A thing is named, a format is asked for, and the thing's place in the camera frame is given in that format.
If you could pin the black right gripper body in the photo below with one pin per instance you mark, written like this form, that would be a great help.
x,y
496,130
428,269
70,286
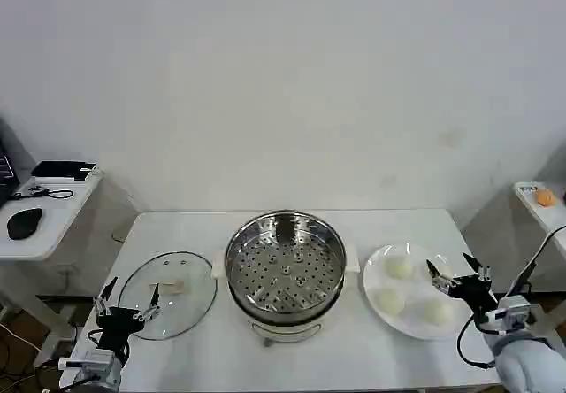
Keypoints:
x,y
475,291

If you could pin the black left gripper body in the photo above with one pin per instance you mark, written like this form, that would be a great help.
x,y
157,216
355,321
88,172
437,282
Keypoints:
x,y
116,322

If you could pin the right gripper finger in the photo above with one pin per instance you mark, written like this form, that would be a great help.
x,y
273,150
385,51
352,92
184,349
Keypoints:
x,y
483,273
440,281

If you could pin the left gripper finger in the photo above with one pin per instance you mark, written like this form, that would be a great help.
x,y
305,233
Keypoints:
x,y
155,300
102,306

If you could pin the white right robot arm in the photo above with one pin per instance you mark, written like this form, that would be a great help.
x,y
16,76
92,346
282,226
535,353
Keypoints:
x,y
524,362

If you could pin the white round plate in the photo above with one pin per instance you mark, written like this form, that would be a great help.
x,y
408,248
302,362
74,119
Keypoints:
x,y
415,287

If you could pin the white steamed bun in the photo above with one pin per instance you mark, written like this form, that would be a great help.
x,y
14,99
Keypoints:
x,y
391,301
398,268
438,311

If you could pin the round glass lid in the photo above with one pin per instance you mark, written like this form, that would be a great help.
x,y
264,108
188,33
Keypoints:
x,y
185,309

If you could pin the small orange ball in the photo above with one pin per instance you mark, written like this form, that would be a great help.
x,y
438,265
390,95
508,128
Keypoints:
x,y
545,198

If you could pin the black computer mouse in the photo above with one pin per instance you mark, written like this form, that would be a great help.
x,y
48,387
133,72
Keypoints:
x,y
24,224

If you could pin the perforated steel steamer basket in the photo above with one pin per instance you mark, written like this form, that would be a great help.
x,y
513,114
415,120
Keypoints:
x,y
283,269

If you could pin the flat black box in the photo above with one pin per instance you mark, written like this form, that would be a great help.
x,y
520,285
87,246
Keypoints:
x,y
59,169

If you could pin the dark laptop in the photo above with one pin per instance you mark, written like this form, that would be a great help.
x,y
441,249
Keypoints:
x,y
6,167

